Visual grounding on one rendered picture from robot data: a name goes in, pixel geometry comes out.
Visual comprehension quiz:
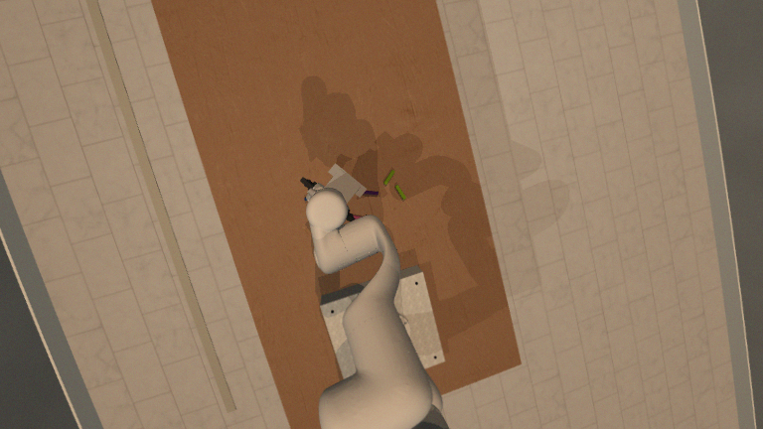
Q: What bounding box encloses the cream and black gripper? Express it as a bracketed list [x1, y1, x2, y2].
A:
[300, 178, 355, 221]

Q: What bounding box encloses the lime green rod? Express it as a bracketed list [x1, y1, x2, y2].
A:
[383, 170, 395, 185]
[395, 185, 406, 200]

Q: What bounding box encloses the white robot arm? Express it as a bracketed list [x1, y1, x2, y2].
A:
[306, 164, 449, 429]

